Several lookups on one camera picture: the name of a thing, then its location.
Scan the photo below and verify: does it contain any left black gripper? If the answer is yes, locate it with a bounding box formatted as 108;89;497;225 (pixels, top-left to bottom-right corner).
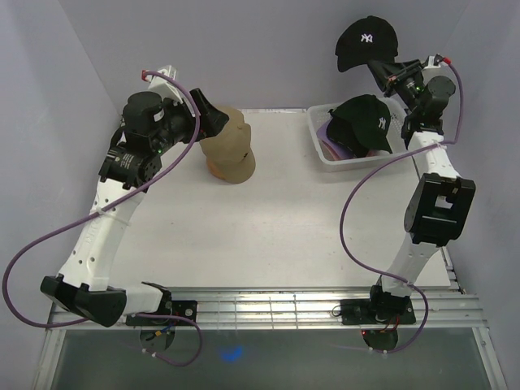
151;89;229;155

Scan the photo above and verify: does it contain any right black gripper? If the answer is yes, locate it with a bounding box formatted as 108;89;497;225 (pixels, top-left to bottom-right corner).
366;59;423;115

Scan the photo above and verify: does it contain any beige baseball cap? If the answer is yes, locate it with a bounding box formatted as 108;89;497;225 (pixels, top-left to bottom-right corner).
199;106;256;184

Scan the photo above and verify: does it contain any black NY baseball cap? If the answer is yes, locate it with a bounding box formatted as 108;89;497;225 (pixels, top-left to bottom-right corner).
335;15;399;72

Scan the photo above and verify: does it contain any dark green NY cap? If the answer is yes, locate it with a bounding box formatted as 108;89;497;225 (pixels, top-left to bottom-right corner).
329;94;392;154

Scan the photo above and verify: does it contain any black cap gold logo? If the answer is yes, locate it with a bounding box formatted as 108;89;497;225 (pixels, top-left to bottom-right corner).
327;119;370;158

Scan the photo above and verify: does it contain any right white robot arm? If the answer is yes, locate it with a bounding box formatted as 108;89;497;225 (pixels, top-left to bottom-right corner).
366;54;476;323

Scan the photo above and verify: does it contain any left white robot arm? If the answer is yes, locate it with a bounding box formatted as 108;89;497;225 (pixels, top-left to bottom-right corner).
41;89;229;327

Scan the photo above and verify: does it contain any wooden hat stand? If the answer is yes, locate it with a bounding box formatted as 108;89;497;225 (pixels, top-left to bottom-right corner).
206;159;227;181

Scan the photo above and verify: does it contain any white plastic basket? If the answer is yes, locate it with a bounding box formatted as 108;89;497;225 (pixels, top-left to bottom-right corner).
306;97;406;172

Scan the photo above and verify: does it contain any purple cap in basket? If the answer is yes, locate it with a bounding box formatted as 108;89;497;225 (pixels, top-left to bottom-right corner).
316;122;350;151

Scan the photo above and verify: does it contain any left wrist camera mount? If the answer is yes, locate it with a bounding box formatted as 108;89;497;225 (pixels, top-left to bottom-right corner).
141;65;183;103

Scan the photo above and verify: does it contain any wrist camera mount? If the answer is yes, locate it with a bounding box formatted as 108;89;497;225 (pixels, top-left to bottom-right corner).
141;65;183;103
422;54;450;72

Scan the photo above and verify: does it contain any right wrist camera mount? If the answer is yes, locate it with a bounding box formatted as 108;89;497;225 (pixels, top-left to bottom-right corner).
422;54;450;72

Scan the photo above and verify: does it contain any aluminium rail frame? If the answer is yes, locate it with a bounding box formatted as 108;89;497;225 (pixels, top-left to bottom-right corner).
33;290;507;389

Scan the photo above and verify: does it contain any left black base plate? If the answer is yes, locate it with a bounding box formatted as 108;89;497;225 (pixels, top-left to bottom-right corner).
125;300;198;327

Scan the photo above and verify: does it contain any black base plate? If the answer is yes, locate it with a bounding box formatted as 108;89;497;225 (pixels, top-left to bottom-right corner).
340;298;417;326
125;300;198;327

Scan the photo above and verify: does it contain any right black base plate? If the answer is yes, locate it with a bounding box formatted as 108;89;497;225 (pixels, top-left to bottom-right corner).
340;298;417;326

